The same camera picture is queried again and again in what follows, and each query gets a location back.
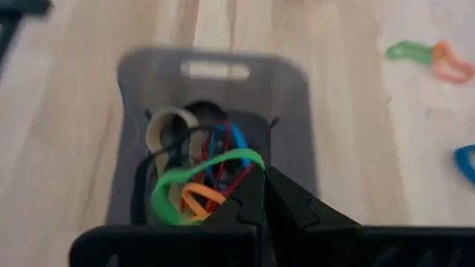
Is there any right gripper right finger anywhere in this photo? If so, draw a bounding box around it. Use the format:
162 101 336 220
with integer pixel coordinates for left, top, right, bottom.
265 165 363 267

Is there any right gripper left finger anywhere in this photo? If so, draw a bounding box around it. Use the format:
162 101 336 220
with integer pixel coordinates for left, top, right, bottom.
202 165 267 228

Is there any red rubber band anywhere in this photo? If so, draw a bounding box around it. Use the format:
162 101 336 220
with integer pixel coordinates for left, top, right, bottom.
202 121 233 212
207 162 258 212

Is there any small blue rubber band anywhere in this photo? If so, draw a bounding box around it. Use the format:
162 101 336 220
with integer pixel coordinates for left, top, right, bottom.
206 124 253 186

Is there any large tan rubber band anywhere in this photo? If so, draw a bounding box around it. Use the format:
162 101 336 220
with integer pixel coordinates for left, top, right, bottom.
145 106 203 208

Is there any translucent grey plastic bin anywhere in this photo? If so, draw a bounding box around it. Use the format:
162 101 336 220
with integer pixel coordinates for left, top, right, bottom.
105 46 320 227

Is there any large blue rubber band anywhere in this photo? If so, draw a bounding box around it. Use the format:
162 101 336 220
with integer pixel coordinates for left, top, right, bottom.
453 144 475 186

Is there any small green rubber band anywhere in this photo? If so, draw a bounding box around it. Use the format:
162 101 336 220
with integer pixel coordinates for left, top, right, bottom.
384 39 435 63

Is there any small orange rubber band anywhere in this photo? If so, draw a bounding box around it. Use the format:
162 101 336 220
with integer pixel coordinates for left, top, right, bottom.
431 39 475 85

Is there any black aluminium table frame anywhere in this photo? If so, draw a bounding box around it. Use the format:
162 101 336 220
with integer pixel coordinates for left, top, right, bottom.
0 0 51 71

